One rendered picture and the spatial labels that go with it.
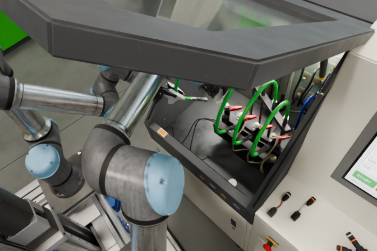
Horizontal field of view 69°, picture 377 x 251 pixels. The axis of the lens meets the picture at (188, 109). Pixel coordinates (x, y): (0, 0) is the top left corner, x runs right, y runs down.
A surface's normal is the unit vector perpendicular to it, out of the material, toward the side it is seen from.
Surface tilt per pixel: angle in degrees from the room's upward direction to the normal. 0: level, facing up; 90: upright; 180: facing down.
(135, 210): 60
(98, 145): 15
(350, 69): 76
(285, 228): 0
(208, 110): 0
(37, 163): 8
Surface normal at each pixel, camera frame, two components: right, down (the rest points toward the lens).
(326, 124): -0.70, 0.47
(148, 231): 0.14, 0.43
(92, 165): -0.44, -0.29
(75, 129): -0.14, -0.59
